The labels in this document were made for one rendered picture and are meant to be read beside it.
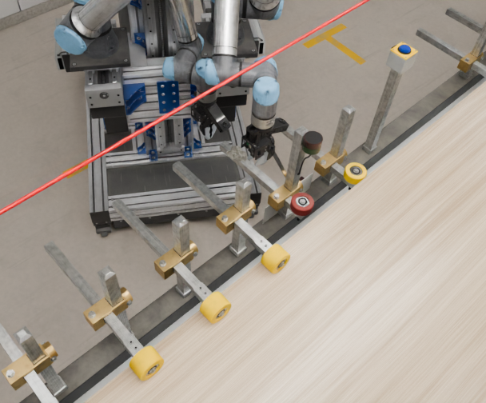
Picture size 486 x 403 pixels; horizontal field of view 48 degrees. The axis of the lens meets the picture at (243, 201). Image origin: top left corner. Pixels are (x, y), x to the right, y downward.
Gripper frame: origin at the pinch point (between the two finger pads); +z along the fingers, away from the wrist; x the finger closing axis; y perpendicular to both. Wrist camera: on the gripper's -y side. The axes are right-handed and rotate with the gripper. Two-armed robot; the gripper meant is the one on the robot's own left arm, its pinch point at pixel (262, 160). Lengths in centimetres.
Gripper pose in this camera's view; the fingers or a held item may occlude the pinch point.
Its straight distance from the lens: 188.1
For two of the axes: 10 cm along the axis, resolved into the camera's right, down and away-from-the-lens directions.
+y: -7.4, 5.2, -4.3
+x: 6.7, 6.2, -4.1
